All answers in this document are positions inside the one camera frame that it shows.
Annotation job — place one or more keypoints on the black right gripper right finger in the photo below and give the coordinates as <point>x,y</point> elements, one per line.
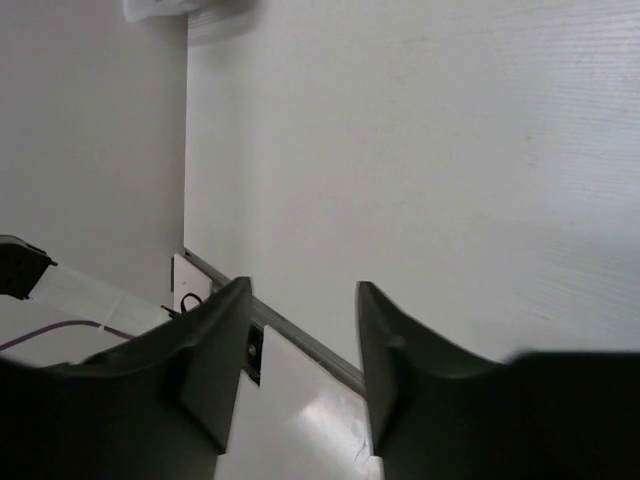
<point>438,411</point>

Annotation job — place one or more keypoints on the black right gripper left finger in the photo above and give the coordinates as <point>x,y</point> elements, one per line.
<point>157,407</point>

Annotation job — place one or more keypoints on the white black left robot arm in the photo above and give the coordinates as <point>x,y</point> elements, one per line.
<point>30,274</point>

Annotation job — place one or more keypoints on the white plastic basket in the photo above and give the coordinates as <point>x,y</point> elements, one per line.
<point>199,22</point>

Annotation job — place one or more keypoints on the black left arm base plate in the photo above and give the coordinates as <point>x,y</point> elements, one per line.
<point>253,353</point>

